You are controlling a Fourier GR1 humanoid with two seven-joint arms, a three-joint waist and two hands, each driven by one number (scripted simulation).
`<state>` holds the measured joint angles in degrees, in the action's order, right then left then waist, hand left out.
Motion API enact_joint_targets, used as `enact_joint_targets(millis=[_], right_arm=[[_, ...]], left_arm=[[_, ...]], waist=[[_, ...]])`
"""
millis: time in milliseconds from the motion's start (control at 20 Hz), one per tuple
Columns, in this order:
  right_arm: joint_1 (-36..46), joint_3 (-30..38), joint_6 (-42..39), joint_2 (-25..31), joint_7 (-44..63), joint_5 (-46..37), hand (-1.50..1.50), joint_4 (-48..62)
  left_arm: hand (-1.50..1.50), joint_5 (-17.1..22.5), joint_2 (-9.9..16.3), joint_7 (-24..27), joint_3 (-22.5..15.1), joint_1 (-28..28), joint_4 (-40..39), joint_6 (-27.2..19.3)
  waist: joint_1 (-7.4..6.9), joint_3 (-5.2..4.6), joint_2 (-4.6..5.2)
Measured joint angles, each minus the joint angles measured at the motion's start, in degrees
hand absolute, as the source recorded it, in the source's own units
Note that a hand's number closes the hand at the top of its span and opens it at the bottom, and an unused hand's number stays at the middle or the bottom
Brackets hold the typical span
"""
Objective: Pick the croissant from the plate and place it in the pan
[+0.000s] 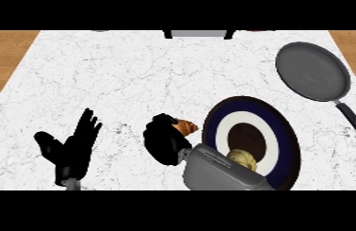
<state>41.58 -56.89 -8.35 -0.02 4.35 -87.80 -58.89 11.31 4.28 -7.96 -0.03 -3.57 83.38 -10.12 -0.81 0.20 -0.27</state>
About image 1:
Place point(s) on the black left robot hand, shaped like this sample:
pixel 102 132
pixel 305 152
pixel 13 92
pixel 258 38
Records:
pixel 73 150

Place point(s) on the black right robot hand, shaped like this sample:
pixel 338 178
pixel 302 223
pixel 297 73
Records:
pixel 164 143

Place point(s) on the brown croissant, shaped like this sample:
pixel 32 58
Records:
pixel 186 127

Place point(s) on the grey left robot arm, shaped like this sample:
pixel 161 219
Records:
pixel 72 184

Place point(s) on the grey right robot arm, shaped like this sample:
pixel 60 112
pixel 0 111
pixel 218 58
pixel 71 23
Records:
pixel 217 172

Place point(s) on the dark blue and white plate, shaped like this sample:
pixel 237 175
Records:
pixel 277 137

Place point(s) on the grey frying pan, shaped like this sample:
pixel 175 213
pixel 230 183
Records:
pixel 313 73

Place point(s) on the pale yellow pastry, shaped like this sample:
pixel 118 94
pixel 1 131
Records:
pixel 242 157

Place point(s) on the grey and black appliance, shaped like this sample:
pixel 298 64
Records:
pixel 198 34

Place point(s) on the pale grey object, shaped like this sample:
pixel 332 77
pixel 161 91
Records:
pixel 99 30

